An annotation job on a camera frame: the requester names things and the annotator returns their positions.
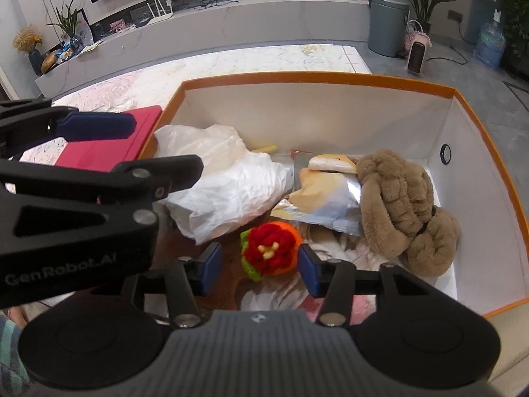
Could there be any grey television cabinet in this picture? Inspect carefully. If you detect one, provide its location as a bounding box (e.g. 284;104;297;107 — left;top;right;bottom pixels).
34;0;370;100

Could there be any brown plush slipper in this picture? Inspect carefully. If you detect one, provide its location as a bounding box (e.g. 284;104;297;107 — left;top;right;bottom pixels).
403;207;462;278
355;148;436;257

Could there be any red box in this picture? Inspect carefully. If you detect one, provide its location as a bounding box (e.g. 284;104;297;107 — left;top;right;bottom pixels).
55;105;163;173

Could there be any green potted plant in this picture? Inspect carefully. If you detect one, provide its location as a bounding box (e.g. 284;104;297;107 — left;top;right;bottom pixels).
45;0;83;46

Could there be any white plastic bag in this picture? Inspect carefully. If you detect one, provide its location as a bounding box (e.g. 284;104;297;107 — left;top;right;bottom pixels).
154;124;295;245

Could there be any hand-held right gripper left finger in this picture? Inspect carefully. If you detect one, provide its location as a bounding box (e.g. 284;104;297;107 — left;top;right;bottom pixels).
126;242;224;328

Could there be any orange storage box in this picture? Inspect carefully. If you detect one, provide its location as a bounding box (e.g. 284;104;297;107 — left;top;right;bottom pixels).
138;71;529;319

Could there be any hanging vine plant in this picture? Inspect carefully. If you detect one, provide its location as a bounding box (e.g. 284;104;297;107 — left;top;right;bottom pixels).
498;0;529;71

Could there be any silver snack bag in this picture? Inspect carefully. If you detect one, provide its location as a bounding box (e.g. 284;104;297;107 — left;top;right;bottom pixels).
270;153;366;236

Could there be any white router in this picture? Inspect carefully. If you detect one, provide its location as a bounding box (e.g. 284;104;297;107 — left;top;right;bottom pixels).
146;0;174;25

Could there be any vase with dried flowers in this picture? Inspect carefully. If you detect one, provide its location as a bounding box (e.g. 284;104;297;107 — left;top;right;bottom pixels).
12;26;44;77

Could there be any teal striped cloth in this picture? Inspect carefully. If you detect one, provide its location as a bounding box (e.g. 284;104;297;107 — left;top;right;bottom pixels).
0;316;31;397

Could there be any grey trash bin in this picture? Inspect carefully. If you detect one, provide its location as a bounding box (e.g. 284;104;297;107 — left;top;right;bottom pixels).
368;0;410;58

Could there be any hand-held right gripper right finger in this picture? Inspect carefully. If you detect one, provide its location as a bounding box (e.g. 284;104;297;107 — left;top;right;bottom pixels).
297;243;458;327

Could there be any blue water bottle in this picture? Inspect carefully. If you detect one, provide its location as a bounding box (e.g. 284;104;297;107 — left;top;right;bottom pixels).
473;10;507;70

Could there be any bread loaf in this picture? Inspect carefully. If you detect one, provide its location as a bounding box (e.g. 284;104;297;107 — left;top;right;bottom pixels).
41;50;62;73

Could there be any pink space heater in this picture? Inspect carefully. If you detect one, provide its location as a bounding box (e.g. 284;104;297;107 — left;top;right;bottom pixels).
406;35;433;76

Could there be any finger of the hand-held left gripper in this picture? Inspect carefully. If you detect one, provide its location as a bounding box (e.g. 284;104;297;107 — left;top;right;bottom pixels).
0;154;205;257
0;98;138;160

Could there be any red orange crocheted toy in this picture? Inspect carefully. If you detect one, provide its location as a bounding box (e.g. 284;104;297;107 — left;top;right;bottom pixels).
240;221;303;282

